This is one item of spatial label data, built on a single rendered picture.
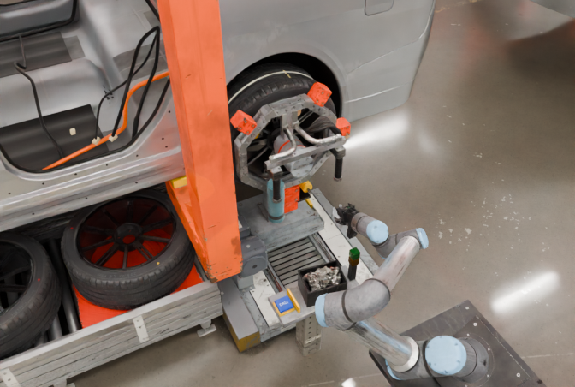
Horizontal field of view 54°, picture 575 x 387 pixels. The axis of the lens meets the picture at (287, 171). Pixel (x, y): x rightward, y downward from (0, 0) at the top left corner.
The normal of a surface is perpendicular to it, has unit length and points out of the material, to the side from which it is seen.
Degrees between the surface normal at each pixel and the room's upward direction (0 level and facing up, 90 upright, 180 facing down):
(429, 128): 0
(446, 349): 39
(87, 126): 7
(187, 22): 90
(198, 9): 90
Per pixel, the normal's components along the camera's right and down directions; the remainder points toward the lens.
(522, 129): 0.00, -0.73
